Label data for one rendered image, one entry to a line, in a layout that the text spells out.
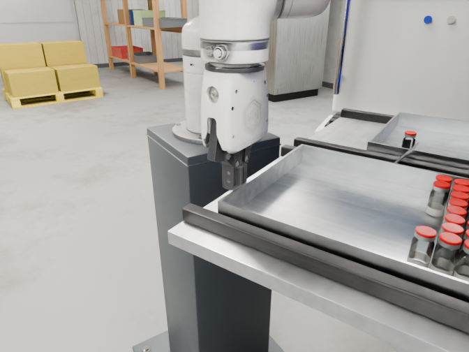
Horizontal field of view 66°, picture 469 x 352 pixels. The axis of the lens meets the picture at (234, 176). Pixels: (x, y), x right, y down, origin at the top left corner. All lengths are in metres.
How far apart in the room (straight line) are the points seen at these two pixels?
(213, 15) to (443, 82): 0.98
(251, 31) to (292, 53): 4.55
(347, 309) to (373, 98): 1.01
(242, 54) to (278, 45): 4.39
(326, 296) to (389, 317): 0.06
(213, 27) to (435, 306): 0.36
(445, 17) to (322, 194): 0.84
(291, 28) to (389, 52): 3.68
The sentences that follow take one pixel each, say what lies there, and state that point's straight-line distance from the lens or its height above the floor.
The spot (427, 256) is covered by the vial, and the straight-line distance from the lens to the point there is 0.44.
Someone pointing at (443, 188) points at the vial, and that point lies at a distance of 0.55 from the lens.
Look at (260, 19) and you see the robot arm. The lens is 0.44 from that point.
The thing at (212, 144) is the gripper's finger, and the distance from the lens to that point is 0.46.
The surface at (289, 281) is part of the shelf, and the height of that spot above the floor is 0.88.
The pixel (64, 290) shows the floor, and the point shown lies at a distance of 1.86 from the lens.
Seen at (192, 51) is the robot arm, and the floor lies 1.06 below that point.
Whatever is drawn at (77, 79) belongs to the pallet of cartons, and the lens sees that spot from 5.43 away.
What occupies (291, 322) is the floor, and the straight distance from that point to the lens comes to 1.58.
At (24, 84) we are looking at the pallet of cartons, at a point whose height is 0.29.
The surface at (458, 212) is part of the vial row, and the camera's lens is 0.49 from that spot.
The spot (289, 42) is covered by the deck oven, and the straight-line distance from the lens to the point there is 4.93.
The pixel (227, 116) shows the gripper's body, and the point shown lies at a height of 1.02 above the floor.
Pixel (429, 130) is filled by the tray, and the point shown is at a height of 0.88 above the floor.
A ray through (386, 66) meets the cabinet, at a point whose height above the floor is 0.97.
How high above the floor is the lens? 1.14
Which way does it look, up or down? 25 degrees down
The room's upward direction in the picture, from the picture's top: straight up
